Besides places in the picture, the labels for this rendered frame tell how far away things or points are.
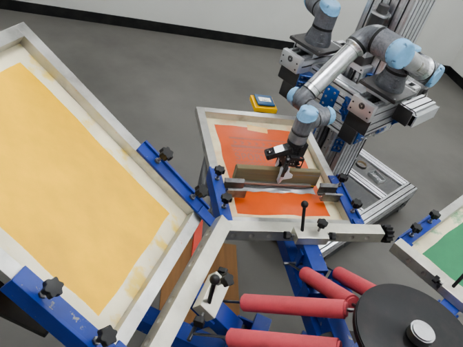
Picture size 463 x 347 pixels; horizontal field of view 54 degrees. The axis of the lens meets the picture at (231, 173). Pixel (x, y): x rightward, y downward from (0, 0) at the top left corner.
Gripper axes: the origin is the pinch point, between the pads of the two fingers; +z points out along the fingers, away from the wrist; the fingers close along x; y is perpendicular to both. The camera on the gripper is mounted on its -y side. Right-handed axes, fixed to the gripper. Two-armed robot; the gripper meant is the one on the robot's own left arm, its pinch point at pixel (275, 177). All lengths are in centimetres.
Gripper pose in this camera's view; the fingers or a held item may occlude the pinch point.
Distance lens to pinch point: 197.0
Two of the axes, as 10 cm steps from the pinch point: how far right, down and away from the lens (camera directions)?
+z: -2.6, 7.5, 6.0
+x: -1.9, -6.5, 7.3
